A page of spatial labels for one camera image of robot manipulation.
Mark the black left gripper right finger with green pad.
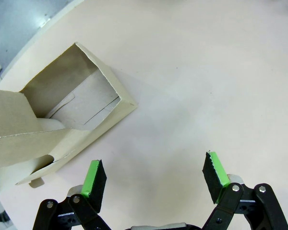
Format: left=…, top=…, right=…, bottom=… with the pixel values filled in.
left=201, top=150, right=288, bottom=230

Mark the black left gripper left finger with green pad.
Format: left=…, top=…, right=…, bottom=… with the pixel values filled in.
left=33, top=159, right=108, bottom=230

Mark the brown cardboard cup carrier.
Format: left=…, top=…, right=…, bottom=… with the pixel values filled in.
left=0, top=42, right=139, bottom=189

